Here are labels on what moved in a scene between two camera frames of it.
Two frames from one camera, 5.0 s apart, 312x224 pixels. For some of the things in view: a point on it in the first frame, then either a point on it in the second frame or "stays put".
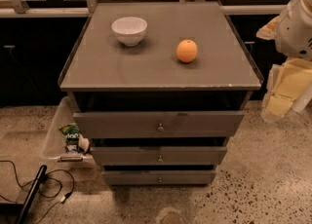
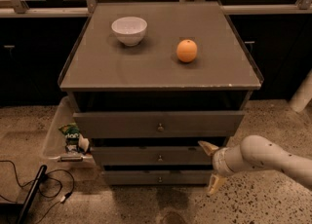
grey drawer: x=160 y=155 stays put
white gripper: x=294 y=28 -> x=218 y=163
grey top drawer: x=160 y=124 stays put
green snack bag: x=71 y=133 stays put
